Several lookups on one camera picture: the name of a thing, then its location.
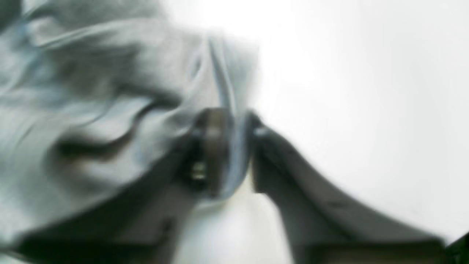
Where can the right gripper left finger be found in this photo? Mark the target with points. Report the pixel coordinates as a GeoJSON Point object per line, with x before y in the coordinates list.
{"type": "Point", "coordinates": [144, 219]}

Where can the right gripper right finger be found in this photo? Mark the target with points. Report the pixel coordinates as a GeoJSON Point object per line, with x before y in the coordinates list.
{"type": "Point", "coordinates": [323, 224]}

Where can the light grey T-shirt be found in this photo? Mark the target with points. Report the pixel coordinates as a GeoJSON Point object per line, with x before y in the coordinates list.
{"type": "Point", "coordinates": [93, 93]}

